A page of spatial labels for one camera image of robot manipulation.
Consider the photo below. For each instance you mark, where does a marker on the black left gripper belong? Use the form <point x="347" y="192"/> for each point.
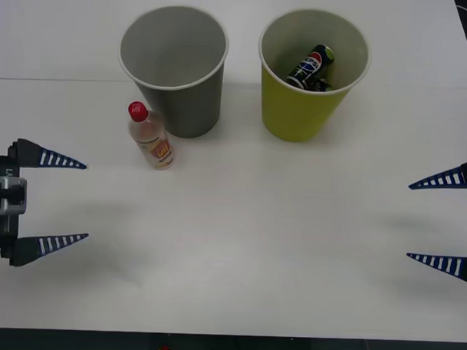
<point x="1" y="232"/>

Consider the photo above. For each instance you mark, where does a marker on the clear bottle with red cap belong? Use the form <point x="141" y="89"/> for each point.
<point x="154" y="145"/>

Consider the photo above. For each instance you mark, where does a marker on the yellow-green plastic bin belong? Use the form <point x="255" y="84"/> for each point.
<point x="297" y="116"/>

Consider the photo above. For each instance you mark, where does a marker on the grey plastic bin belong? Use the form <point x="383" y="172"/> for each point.
<point x="189" y="112"/>

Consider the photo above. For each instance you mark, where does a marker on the black can with blue emblem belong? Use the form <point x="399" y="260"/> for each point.
<point x="310" y="64"/>

